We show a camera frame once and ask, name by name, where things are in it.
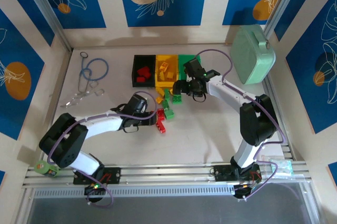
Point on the mint green carry case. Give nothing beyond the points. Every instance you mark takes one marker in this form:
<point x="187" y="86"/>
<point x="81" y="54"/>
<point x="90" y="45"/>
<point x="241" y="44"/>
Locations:
<point x="250" y="55"/>

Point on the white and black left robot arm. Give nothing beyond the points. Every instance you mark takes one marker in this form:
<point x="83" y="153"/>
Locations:
<point x="65" y="142"/>

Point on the long green lego brick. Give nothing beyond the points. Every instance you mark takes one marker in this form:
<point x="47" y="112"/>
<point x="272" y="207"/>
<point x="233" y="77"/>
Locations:
<point x="166" y="94"/>

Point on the green plastic bin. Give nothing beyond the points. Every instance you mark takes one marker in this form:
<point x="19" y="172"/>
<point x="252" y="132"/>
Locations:
<point x="183" y="62"/>

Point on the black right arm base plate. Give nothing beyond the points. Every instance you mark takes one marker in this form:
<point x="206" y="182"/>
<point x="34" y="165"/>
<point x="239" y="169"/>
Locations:
<point x="222" y="174"/>

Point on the aluminium mounting rail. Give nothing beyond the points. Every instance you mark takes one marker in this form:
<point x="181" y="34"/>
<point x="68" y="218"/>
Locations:
<point x="171" y="174"/>

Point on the black plastic bin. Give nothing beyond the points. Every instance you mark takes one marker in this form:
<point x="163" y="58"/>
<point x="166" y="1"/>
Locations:
<point x="142" y="60"/>

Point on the metal forceps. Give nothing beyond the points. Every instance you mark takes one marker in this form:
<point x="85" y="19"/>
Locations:
<point x="72" y="102"/>

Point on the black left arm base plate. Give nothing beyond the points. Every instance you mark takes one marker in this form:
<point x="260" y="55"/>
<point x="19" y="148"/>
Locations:
<point x="114" y="175"/>

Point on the green cylinder with label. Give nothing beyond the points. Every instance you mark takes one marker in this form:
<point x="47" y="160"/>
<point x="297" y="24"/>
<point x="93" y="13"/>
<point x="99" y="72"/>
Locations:
<point x="43" y="168"/>

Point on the orange round lego piece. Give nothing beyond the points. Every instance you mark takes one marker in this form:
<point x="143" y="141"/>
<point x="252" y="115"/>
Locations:
<point x="163" y="63"/>

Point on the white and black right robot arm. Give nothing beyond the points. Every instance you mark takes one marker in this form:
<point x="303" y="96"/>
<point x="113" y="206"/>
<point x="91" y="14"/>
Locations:
<point x="256" y="124"/>

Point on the yellow plastic bin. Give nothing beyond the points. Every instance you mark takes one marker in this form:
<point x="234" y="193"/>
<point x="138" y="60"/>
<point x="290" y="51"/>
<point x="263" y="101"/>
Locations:
<point x="173" y="62"/>

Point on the long red lego brick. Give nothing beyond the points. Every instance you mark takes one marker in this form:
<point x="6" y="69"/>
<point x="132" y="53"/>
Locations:
<point x="161" y="127"/>

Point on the clear plastic bag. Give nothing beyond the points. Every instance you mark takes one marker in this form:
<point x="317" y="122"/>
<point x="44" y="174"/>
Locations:
<point x="284" y="167"/>

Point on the blue stethoscope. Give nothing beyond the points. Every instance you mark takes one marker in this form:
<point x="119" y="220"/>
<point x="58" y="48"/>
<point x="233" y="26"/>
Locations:
<point x="88" y="72"/>

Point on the aluminium side rail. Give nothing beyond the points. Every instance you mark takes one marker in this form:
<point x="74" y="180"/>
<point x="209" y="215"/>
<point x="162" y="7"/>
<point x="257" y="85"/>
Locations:
<point x="64" y="76"/>
<point x="271" y="89"/>

